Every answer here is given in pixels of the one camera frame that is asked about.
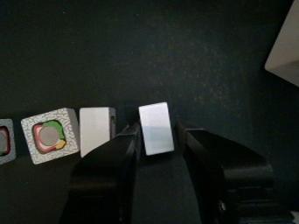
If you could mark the white square sushi roll piece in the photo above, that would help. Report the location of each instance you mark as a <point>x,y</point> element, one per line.
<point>49,136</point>
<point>157,128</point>
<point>97,131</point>

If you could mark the grey block with red picture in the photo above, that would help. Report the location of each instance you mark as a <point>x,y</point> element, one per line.
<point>6,141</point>

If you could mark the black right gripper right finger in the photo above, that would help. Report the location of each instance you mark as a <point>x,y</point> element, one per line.
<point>226,180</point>

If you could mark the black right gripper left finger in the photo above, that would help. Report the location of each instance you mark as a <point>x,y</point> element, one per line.
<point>109,175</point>

